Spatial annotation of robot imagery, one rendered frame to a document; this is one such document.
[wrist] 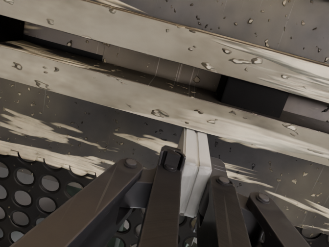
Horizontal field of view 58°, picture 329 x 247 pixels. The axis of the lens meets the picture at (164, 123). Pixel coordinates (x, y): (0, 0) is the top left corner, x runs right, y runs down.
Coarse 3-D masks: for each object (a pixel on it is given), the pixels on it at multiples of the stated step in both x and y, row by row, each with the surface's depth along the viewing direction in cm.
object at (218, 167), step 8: (216, 160) 18; (216, 168) 16; (224, 168) 17; (224, 176) 16; (208, 184) 15; (208, 192) 14; (208, 200) 14; (240, 200) 14; (200, 208) 15; (248, 208) 13; (248, 216) 13; (248, 224) 13; (256, 224) 13; (248, 232) 13; (256, 232) 13; (256, 240) 14
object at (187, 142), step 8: (184, 128) 20; (184, 136) 18; (192, 136) 18; (184, 144) 17; (192, 144) 17; (184, 152) 16; (192, 152) 16; (192, 160) 15; (184, 168) 14; (192, 168) 14; (184, 176) 15; (192, 176) 15; (184, 184) 15; (184, 192) 15; (184, 200) 15
